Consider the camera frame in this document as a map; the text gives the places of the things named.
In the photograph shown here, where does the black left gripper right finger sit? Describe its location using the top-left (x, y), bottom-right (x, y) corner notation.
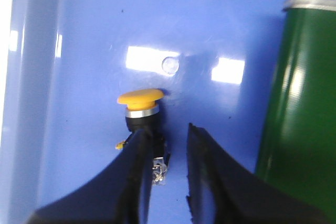
top-left (187, 124), bottom-right (330, 223)

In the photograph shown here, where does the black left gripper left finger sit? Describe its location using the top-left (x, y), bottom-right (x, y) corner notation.
top-left (27, 130), bottom-right (153, 223)

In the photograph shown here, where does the yellow mushroom push button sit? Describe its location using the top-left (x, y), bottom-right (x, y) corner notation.
top-left (117, 88), bottom-right (170, 185)

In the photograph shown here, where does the green conveyor belt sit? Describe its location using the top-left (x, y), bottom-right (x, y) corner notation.
top-left (256, 0), bottom-right (335, 211)

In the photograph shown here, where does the blue plastic bin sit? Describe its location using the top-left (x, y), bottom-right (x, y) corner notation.
top-left (1, 0), bottom-right (285, 223)

